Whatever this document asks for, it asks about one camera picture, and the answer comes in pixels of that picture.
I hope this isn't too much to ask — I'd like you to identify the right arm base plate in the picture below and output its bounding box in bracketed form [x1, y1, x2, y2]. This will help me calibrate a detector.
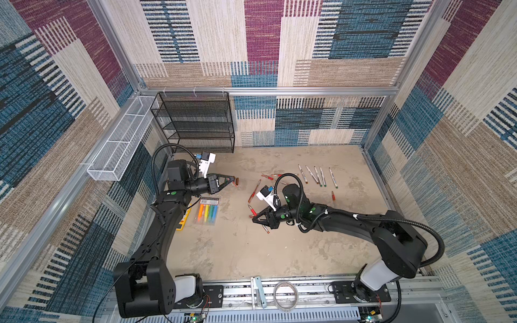
[329, 281, 392, 304]

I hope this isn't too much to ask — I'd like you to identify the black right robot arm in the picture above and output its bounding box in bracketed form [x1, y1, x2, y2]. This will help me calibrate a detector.
[253, 179, 445, 302]

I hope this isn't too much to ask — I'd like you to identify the brown cap white marker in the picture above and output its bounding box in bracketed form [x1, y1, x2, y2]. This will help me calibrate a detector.
[298, 164, 308, 184]

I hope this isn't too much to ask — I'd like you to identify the highlighter set clear case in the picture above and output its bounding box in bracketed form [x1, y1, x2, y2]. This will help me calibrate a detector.
[195, 197, 219, 226]

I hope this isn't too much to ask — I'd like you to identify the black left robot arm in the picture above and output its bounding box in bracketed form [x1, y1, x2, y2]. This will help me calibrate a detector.
[109, 152, 235, 320]

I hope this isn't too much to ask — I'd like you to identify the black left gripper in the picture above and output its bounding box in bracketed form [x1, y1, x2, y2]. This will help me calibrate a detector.
[184, 174, 234, 198]

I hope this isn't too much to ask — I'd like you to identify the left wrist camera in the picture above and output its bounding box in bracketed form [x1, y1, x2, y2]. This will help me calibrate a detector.
[196, 152, 216, 178]

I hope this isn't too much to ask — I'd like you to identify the white wire mesh basket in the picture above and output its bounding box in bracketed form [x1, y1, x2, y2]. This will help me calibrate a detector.
[87, 96, 154, 182]

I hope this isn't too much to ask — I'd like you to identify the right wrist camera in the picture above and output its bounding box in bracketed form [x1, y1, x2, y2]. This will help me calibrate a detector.
[257, 186, 277, 211]

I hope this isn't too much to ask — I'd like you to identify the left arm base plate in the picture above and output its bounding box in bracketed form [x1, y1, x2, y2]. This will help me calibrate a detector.
[185, 285, 224, 309]

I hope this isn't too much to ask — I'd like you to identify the black wire mesh shelf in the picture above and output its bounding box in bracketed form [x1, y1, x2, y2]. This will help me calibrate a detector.
[151, 92, 236, 153]

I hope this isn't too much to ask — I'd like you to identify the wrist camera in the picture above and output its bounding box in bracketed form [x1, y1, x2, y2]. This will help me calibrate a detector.
[196, 152, 216, 178]
[257, 186, 277, 211]

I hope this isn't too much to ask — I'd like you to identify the red gel pen upright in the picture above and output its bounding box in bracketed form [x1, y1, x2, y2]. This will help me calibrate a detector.
[247, 179, 261, 204]

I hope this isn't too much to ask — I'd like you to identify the yellow calculator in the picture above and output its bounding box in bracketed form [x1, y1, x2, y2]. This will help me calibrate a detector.
[176, 209, 191, 231]

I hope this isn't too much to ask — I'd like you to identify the green cap marker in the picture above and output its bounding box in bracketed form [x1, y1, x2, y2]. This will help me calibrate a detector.
[315, 166, 323, 187]
[320, 167, 327, 187]
[329, 168, 339, 189]

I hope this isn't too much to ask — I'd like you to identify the aluminium rail bracket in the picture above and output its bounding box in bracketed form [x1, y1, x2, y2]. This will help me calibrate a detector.
[252, 277, 267, 309]

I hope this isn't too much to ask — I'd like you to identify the brown cap marker bottom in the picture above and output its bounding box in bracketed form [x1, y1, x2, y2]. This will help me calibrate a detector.
[306, 165, 320, 185]

